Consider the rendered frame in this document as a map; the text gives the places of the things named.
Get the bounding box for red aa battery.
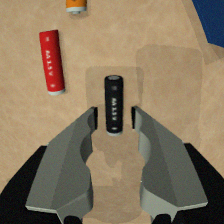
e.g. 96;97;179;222
39;30;66;95

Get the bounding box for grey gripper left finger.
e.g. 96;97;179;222
0;106;98;224

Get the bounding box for orange aa battery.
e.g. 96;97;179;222
66;0;87;14

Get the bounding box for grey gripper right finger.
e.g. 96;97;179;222
131;106;224;224

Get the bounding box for blue rack of bins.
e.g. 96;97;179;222
192;0;224;48

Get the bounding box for black aa battery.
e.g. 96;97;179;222
104;75;123;136

